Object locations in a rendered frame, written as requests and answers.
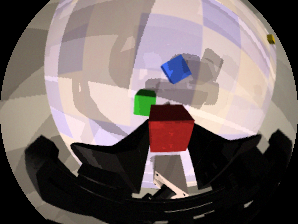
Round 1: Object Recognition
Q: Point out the blue cube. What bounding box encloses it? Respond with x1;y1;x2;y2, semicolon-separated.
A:
161;55;192;84

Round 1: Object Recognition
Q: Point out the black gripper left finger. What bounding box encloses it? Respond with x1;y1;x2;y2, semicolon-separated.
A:
71;119;150;193

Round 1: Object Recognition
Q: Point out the small yellow block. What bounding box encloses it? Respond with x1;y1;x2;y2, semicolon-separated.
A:
266;34;275;44

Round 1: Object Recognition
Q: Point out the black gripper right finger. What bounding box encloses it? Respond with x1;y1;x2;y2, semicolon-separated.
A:
188;123;262;190

